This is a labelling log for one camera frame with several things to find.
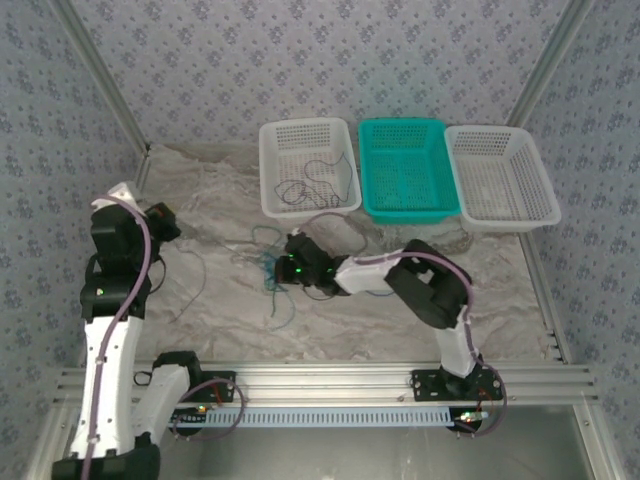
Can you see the aluminium frame post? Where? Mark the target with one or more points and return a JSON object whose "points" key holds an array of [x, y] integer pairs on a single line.
{"points": [[105, 75], [550, 60]]}

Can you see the grey sheet metal panel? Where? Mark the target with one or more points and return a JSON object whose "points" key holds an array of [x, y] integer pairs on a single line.
{"points": [[325, 455]]}

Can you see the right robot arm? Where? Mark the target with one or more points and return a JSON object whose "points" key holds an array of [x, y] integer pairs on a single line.
{"points": [[430, 290]]}

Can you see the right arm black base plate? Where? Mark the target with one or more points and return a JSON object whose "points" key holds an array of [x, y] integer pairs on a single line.
{"points": [[425, 385]]}

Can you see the white connector block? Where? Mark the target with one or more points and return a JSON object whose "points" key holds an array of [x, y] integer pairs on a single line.
{"points": [[120, 192]]}

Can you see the aluminium frame cross rail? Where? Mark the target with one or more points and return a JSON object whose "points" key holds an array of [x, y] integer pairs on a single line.
{"points": [[325, 382]]}

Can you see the teal plastic basket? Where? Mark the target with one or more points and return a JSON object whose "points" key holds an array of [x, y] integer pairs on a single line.
{"points": [[400, 215]]}

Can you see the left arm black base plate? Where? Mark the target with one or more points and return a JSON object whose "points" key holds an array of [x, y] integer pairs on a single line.
{"points": [[227, 377]]}

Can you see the white plastic basket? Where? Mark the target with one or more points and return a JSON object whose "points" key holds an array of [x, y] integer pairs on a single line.
{"points": [[500, 170], [310, 215]]}

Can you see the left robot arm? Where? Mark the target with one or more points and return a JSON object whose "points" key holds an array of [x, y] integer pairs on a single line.
{"points": [[107, 375]]}

